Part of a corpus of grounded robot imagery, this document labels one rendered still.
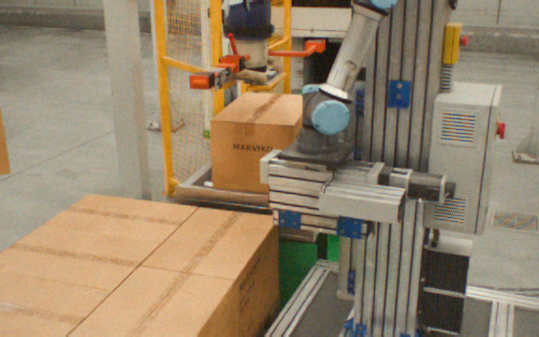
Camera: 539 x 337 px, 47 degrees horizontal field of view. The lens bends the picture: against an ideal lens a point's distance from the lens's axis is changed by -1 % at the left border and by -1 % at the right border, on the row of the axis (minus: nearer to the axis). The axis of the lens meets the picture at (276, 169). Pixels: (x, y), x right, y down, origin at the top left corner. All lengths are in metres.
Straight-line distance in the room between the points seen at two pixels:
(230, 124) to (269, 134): 0.19
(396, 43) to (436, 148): 0.38
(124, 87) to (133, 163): 0.48
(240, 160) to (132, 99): 1.15
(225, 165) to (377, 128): 0.95
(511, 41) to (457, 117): 9.14
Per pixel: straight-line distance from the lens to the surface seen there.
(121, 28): 3.82
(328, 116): 1.96
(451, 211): 2.26
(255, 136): 2.87
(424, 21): 2.16
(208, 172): 3.31
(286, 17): 5.06
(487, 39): 11.28
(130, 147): 3.97
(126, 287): 2.36
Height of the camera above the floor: 1.72
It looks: 20 degrees down
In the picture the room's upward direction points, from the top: straight up
